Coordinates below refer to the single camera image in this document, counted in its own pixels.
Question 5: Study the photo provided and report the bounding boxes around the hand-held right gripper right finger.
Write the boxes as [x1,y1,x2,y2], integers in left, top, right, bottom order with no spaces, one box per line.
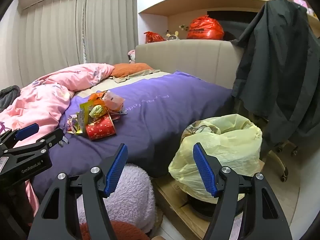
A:
[192,142,293,240]

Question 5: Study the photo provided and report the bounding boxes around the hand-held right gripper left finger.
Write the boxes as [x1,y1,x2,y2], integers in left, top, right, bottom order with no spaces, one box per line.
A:
[29,143,128,240]

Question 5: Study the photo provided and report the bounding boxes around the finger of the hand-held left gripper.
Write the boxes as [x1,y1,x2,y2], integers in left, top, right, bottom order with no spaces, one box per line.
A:
[5,128,65,156]
[0,123,40,153]

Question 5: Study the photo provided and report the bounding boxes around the yellow cartoon snack wrapper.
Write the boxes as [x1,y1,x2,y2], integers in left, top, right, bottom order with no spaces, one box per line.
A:
[79,100,92,135]

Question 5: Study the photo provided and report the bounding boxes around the yellow plastic bin liner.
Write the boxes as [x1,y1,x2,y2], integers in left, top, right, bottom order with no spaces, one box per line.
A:
[168,114,263,204]

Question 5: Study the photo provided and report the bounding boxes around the black waste bin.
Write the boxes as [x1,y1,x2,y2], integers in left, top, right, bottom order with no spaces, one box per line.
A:
[186,194,245,222]

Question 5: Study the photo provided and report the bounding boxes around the gold foil wrapper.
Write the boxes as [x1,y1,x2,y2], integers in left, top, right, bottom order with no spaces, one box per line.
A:
[89,105,104,118]

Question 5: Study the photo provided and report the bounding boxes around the clear pink tissue packet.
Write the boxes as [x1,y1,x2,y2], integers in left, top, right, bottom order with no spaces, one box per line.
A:
[104,90,125,112]

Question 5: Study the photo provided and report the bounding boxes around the pink printed duvet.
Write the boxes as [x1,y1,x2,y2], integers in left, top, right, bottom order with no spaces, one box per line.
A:
[0,63,115,208]

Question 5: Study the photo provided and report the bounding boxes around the grey fuzzy cloth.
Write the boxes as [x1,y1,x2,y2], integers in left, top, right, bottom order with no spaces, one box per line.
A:
[0,85,22,113]

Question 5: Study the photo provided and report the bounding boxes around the flat cardboard box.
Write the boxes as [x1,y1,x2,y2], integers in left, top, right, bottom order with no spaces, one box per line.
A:
[152,160,265,240]

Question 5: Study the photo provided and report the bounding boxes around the rust fuzzy garment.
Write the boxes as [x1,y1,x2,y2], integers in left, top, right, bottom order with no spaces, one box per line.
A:
[80,220,150,240]

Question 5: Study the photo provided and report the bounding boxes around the purple blanket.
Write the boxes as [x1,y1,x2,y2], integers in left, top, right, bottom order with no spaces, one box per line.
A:
[31,70,234,200]

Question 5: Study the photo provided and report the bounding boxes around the beige bed sheet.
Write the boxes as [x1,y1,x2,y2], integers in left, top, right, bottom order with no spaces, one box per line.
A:
[74,71,173,99]

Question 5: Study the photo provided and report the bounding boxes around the tan cloth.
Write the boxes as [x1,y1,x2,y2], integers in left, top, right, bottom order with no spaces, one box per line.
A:
[112,69,161,83]

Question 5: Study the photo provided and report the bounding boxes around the orange pillow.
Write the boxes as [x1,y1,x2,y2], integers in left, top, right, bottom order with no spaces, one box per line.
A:
[110,62,154,78]

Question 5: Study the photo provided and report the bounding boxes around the beige pleated curtain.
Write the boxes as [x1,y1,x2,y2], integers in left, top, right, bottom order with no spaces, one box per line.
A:
[0,0,138,90]

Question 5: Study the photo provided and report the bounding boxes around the dark grey jacket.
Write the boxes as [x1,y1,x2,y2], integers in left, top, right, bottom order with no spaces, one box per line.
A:
[231,0,320,153]

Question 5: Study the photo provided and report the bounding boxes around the white yellow-eared plush toy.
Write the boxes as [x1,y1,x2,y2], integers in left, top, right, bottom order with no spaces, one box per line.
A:
[164,30,180,42]

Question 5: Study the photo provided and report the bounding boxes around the small red plastic bag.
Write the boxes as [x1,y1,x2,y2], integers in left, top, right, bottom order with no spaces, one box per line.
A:
[144,31,165,43]

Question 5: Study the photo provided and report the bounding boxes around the large red plastic bag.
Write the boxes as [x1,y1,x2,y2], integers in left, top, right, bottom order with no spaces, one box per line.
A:
[186,15,225,40]

